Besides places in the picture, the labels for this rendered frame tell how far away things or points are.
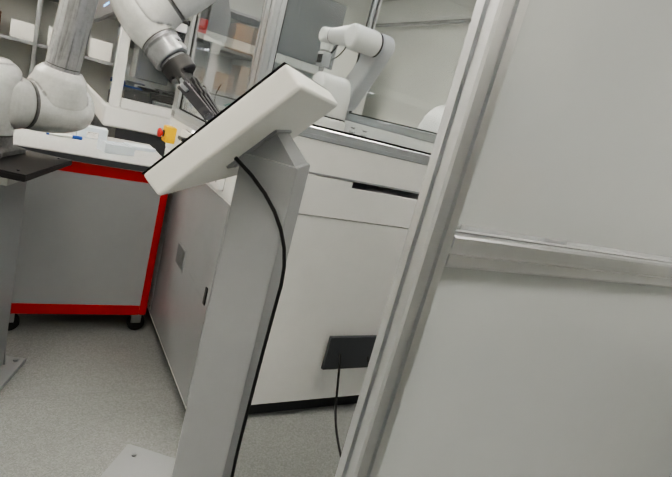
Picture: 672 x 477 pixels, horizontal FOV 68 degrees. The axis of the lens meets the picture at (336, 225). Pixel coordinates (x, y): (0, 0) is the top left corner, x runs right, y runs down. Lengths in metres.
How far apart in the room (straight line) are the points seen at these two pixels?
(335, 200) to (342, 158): 0.15
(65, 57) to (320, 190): 0.90
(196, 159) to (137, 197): 1.34
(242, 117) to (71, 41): 1.06
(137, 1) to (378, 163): 0.92
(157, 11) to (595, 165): 0.98
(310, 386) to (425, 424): 1.31
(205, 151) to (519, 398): 0.64
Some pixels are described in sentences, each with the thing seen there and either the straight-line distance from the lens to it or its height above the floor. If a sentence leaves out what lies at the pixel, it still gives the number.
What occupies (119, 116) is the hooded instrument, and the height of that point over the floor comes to 0.86.
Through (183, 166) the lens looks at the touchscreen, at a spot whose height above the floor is 0.99.
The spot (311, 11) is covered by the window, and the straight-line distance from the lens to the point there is 1.62.
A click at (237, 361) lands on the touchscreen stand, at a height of 0.57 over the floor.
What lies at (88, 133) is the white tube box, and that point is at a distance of 2.56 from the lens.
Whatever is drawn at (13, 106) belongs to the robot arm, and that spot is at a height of 0.93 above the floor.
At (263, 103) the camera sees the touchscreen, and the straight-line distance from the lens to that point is 0.83.
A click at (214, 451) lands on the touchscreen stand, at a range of 1.28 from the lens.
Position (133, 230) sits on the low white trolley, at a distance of 2.23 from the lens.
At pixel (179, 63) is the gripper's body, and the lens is 1.26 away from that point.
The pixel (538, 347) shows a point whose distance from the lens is 0.84.
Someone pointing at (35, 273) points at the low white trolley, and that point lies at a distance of 2.27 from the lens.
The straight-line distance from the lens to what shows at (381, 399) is 0.64.
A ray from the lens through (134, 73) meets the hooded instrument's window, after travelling 2.83.
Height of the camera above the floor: 1.13
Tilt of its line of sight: 12 degrees down
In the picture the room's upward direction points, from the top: 15 degrees clockwise
